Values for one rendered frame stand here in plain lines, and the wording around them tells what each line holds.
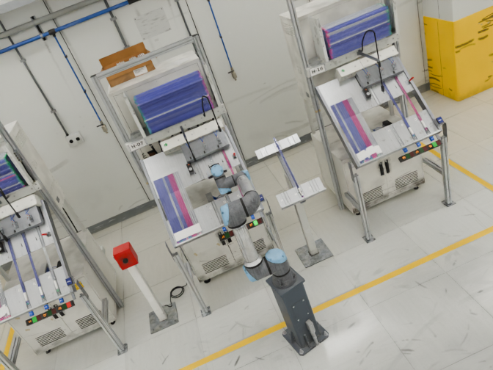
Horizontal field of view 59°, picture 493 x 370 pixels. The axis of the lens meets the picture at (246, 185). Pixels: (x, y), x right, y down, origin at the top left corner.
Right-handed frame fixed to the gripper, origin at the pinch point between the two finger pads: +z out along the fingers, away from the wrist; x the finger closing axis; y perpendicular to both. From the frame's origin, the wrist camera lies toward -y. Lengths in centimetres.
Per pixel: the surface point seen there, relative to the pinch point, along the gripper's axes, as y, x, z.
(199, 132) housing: 34.6, 0.0, 13.2
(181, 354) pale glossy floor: -111, 76, 12
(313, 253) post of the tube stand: -90, -48, 44
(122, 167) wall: 53, 89, 176
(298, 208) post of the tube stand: -47, -48, 20
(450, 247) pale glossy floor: -117, -138, 0
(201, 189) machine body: -4, 17, 75
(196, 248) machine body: -47, 39, 43
